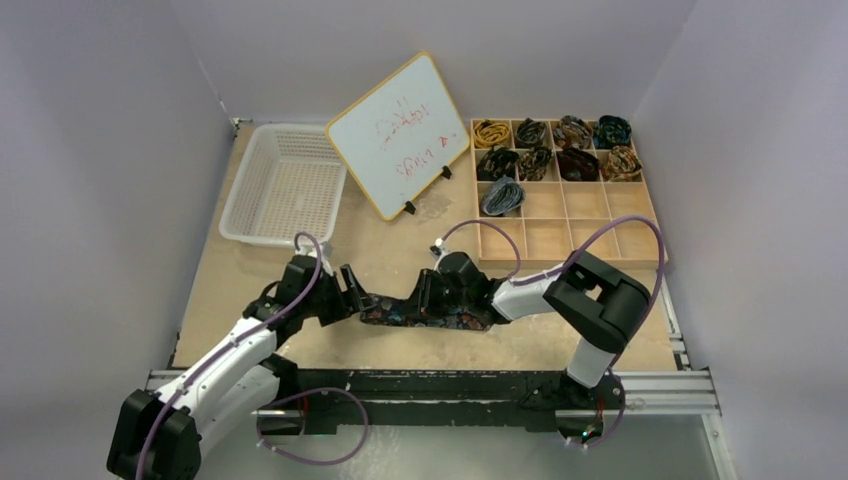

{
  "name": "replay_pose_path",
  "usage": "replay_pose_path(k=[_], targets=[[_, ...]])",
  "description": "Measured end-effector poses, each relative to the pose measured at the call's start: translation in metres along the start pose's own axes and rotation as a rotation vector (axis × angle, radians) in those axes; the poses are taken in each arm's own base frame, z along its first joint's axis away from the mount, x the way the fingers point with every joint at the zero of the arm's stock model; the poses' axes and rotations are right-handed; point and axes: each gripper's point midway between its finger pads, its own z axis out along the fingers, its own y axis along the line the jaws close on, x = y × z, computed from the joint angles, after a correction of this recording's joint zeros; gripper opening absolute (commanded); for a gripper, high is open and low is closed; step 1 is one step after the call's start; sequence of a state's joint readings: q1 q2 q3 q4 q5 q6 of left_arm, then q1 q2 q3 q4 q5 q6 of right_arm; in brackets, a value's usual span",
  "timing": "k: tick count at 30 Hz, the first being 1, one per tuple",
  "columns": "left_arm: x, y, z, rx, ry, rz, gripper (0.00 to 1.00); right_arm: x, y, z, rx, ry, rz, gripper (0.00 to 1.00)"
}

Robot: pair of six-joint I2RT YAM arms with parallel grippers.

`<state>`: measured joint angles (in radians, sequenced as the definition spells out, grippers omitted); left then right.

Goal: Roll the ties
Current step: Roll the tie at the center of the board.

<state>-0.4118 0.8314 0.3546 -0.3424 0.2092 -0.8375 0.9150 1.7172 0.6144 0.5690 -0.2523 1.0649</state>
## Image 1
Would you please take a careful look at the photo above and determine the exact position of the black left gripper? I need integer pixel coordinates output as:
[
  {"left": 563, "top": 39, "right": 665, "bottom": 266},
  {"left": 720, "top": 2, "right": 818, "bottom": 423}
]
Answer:
[{"left": 300, "top": 264, "right": 373, "bottom": 325}]

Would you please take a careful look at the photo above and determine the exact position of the navy floral patterned tie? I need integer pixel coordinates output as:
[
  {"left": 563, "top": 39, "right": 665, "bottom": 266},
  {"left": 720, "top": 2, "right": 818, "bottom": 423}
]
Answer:
[{"left": 359, "top": 295, "right": 509, "bottom": 331}]

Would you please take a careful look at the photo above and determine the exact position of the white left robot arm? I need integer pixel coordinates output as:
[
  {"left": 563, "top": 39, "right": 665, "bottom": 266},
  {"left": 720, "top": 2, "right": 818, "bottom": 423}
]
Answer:
[{"left": 106, "top": 253, "right": 376, "bottom": 479}]

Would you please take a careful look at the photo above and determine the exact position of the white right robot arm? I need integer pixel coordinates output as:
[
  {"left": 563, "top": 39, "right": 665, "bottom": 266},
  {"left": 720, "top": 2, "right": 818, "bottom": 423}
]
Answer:
[{"left": 402, "top": 252, "right": 656, "bottom": 407}]

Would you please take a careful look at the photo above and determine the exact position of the grey rolled tie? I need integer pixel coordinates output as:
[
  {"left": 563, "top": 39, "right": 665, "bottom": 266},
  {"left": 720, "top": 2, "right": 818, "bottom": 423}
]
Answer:
[{"left": 480, "top": 176, "right": 526, "bottom": 217}]

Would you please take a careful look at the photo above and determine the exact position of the white plastic basket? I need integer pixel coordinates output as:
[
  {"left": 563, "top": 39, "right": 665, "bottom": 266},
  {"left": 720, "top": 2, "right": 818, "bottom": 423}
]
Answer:
[{"left": 218, "top": 123, "right": 347, "bottom": 247}]

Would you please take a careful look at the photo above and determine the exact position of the wooden compartment tray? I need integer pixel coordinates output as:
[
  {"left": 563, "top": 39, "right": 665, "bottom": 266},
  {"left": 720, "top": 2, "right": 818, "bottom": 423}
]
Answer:
[{"left": 470, "top": 118, "right": 659, "bottom": 269}]

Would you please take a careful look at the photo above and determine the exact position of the black gold rolled tie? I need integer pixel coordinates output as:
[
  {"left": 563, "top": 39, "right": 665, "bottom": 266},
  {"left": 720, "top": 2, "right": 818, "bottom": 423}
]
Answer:
[{"left": 476, "top": 145, "right": 520, "bottom": 182}]

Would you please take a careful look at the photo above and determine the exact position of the dark olive rolled tie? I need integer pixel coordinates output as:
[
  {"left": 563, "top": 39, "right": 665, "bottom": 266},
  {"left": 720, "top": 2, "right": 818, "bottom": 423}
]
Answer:
[{"left": 517, "top": 145, "right": 553, "bottom": 182}]

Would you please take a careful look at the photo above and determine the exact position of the yellow rolled tie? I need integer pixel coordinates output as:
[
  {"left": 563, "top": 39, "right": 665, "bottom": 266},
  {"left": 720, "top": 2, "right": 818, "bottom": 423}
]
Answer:
[{"left": 472, "top": 119, "right": 513, "bottom": 149}]

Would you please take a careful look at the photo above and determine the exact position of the dark maroon rolled tie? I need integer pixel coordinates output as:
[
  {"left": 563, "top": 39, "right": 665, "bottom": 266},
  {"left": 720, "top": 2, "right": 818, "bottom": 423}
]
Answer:
[{"left": 557, "top": 148, "right": 600, "bottom": 182}]

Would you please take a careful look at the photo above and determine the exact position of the brown patterned rolled tie top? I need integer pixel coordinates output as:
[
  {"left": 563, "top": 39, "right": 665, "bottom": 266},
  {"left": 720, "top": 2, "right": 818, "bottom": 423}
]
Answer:
[{"left": 552, "top": 115, "right": 593, "bottom": 149}]

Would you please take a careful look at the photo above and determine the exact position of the orange brown rolled tie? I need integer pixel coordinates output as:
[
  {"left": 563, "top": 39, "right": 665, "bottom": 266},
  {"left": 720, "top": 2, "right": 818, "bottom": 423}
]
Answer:
[{"left": 600, "top": 145, "right": 643, "bottom": 182}]

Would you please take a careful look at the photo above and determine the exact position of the teal dark rolled tie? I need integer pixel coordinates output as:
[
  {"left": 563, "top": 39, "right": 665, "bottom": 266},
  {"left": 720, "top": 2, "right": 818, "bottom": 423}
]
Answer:
[{"left": 593, "top": 115, "right": 632, "bottom": 150}]

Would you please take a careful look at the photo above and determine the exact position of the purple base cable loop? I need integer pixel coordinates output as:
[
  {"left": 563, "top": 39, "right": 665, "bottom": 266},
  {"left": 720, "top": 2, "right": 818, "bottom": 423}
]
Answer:
[{"left": 254, "top": 387, "right": 370, "bottom": 467}]

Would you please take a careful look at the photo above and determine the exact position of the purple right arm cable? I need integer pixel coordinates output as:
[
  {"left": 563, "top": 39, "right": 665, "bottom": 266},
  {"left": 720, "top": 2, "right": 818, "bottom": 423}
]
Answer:
[{"left": 440, "top": 215, "right": 666, "bottom": 448}]

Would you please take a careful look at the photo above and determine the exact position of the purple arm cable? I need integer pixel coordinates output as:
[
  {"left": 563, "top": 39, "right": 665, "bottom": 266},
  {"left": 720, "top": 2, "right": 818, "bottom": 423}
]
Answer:
[
  {"left": 440, "top": 215, "right": 666, "bottom": 448},
  {"left": 134, "top": 231, "right": 325, "bottom": 480}
]

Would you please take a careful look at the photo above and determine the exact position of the white board with yellow frame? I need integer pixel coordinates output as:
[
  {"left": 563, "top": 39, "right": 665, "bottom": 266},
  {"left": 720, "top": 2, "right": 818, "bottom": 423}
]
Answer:
[{"left": 325, "top": 51, "right": 471, "bottom": 221}]

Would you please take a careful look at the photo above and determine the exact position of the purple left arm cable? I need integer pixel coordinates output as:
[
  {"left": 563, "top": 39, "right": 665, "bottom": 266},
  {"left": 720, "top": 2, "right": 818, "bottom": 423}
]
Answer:
[{"left": 134, "top": 231, "right": 325, "bottom": 480}]

